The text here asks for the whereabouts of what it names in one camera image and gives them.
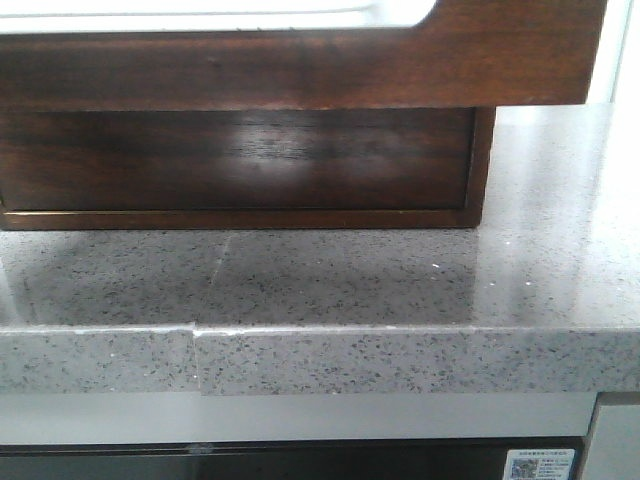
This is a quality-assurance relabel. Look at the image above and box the dark wooden drawer cabinet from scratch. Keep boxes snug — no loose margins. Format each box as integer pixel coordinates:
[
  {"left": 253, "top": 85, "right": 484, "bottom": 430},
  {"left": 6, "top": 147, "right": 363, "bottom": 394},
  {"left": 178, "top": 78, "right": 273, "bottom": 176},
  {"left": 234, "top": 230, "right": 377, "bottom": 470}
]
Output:
[{"left": 1, "top": 107, "right": 495, "bottom": 230}]

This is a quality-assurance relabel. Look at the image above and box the white QR code sticker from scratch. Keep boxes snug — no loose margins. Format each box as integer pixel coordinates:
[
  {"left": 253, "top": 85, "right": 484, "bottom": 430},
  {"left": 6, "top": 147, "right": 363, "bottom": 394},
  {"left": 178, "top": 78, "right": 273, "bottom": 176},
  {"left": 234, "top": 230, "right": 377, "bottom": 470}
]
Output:
[{"left": 502, "top": 449, "right": 576, "bottom": 480}]

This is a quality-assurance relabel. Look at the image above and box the dark under-counter appliance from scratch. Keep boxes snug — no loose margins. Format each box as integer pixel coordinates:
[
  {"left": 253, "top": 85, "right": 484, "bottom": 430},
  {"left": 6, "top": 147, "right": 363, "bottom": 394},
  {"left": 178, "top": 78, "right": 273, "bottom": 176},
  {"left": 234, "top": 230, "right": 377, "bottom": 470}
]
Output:
[{"left": 1, "top": 437, "right": 584, "bottom": 479}]

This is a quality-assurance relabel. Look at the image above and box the dark wood drawer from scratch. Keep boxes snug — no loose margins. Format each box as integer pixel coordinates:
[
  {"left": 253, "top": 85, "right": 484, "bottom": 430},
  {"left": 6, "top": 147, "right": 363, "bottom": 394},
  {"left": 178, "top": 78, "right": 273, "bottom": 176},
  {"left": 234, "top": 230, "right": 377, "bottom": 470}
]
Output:
[
  {"left": 1, "top": 108, "right": 474, "bottom": 211},
  {"left": 1, "top": 1, "right": 606, "bottom": 112}
]

